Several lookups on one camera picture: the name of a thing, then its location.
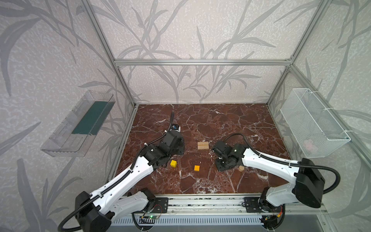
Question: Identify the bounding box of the natural wood long block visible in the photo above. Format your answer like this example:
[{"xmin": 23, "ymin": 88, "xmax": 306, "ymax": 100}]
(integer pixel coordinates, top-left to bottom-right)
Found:
[{"xmin": 198, "ymin": 145, "xmax": 209, "ymax": 150}]

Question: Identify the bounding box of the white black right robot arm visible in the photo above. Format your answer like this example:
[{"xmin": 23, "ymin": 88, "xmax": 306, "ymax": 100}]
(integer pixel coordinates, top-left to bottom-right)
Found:
[{"xmin": 212, "ymin": 133, "xmax": 341, "ymax": 212}]

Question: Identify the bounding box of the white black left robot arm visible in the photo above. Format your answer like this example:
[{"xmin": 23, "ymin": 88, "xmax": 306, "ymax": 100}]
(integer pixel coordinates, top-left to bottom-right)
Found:
[{"xmin": 58, "ymin": 113, "xmax": 185, "ymax": 232}]

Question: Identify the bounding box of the yellow cube front left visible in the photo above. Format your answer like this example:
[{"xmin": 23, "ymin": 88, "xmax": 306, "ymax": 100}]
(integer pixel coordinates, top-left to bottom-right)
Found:
[{"xmin": 170, "ymin": 160, "xmax": 177, "ymax": 168}]

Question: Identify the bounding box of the pink item in basket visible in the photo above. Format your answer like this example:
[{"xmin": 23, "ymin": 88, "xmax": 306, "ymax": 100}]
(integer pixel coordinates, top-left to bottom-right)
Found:
[{"xmin": 303, "ymin": 139, "xmax": 318, "ymax": 154}]

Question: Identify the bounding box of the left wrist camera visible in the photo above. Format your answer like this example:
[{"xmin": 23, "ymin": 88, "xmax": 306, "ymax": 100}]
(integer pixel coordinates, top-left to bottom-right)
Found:
[{"xmin": 171, "ymin": 124, "xmax": 181, "ymax": 132}]

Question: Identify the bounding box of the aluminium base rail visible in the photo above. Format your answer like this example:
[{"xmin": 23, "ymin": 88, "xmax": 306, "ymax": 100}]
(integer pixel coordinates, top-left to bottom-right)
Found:
[{"xmin": 110, "ymin": 193, "xmax": 328, "ymax": 217}]

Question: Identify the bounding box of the aluminium frame horizontal bar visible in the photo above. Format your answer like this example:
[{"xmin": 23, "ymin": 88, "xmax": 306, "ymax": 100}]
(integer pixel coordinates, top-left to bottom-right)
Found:
[{"xmin": 114, "ymin": 59, "xmax": 291, "ymax": 67}]

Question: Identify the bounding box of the white wire mesh basket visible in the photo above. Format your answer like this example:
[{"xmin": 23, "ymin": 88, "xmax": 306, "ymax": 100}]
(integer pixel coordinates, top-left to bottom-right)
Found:
[{"xmin": 280, "ymin": 88, "xmax": 351, "ymax": 158}]

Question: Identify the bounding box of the clear plastic wall bin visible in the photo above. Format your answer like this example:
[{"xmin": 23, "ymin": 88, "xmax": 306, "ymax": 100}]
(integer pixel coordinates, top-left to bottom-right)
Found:
[{"xmin": 41, "ymin": 90, "xmax": 116, "ymax": 158}]

